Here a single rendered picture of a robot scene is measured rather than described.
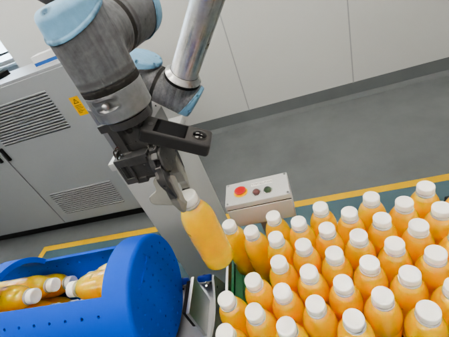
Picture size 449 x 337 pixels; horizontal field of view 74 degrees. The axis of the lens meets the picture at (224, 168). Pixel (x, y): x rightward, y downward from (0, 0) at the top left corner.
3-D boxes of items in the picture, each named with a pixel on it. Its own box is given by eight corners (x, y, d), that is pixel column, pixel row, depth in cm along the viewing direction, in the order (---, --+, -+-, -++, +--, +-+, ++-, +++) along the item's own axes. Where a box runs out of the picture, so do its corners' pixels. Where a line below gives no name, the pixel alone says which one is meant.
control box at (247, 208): (234, 206, 104) (225, 184, 99) (292, 194, 100) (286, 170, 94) (234, 228, 96) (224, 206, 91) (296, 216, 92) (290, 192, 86)
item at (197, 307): (202, 301, 88) (186, 277, 81) (210, 299, 88) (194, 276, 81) (198, 337, 80) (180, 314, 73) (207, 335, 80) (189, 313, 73)
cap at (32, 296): (37, 289, 82) (43, 288, 82) (35, 304, 80) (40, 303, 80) (25, 288, 79) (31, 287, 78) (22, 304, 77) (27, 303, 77)
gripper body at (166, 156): (140, 162, 59) (107, 109, 52) (180, 152, 57) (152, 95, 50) (129, 188, 53) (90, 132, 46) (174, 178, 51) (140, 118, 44)
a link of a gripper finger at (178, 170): (168, 188, 65) (147, 160, 58) (194, 182, 63) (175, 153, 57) (166, 200, 62) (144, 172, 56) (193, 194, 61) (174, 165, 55)
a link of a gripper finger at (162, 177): (173, 190, 56) (154, 150, 53) (182, 188, 56) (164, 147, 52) (166, 204, 52) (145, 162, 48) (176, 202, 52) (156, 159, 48)
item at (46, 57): (44, 63, 224) (37, 53, 220) (72, 52, 221) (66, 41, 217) (37, 68, 215) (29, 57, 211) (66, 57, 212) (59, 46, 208)
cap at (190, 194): (191, 192, 62) (188, 186, 61) (202, 198, 59) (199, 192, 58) (176, 204, 60) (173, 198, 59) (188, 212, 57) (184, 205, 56)
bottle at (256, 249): (284, 273, 89) (270, 234, 79) (265, 287, 88) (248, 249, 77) (270, 258, 95) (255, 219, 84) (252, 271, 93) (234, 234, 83)
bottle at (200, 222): (220, 240, 74) (192, 185, 63) (240, 253, 69) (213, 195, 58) (199, 261, 71) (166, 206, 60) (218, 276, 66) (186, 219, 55)
